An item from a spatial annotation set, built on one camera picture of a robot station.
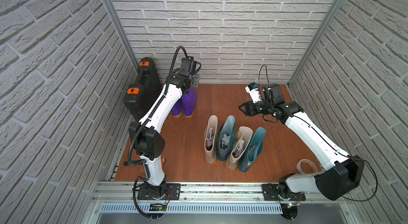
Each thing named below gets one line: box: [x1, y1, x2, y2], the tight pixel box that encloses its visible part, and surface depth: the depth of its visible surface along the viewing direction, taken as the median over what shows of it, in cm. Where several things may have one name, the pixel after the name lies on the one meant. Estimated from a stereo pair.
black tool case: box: [123, 56, 163, 122], surface depth 85 cm
